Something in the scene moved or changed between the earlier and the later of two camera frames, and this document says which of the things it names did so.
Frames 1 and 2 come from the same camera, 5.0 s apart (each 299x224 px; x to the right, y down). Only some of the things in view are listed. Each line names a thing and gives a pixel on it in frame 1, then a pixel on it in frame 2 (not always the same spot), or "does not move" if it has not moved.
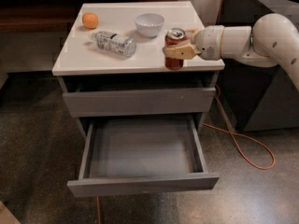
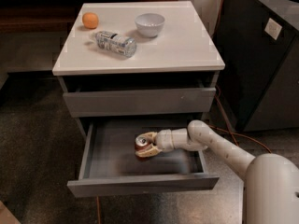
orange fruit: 90,20 does not move
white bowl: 149,24 does not move
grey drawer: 142,155 does not move
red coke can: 174,36 -> 142,144
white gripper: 207,42 -> 163,139
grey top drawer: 139,102 does not move
